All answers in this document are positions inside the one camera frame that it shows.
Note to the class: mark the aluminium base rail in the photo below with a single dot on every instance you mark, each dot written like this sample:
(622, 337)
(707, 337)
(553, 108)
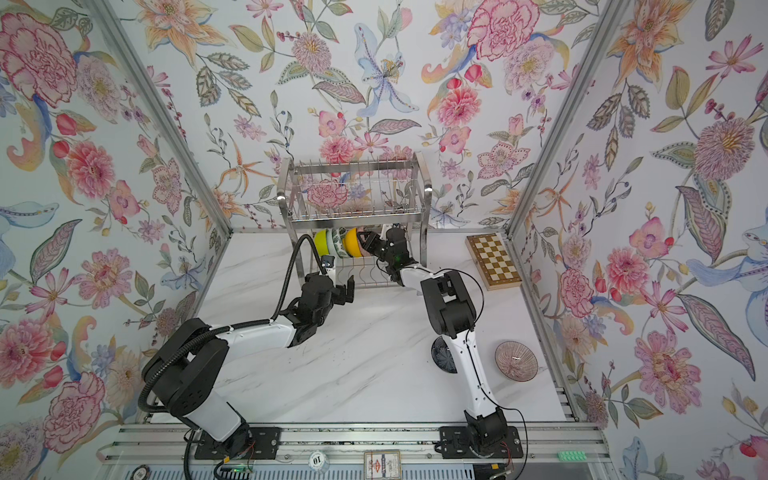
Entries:
(527, 444)

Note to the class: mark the dark blue floral bowl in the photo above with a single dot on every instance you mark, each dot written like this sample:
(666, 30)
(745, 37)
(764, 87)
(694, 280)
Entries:
(442, 357)

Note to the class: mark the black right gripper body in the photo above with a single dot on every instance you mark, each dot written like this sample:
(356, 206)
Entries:
(382, 249)

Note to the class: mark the lime green plastic bowl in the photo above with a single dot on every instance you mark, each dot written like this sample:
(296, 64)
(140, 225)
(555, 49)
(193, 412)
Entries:
(322, 242)

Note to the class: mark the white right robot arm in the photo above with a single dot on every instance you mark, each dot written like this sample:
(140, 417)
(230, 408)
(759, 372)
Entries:
(453, 316)

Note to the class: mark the black white patterned bowl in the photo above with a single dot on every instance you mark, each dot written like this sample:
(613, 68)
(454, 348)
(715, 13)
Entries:
(366, 242)

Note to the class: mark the green leaf pattern bowl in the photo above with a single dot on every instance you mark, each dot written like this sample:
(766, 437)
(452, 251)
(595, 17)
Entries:
(338, 241)

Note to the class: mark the pink ribbed glass bowl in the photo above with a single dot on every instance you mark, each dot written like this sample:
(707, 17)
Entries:
(516, 361)

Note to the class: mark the stainless steel dish rack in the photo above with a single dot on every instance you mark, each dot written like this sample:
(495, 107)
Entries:
(370, 195)

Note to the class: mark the yellow plastic bowl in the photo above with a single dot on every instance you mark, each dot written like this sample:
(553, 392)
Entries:
(351, 243)

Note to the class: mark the wooden chessboard box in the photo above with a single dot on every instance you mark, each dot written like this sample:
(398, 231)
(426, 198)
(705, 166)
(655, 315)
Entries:
(494, 264)

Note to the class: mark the pale teal ceramic bowl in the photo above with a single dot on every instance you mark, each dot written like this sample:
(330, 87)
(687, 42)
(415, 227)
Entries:
(332, 243)

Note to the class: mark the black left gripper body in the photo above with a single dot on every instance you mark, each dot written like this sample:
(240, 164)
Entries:
(337, 297)

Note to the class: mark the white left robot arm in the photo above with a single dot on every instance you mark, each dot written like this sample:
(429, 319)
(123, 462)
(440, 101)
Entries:
(180, 379)

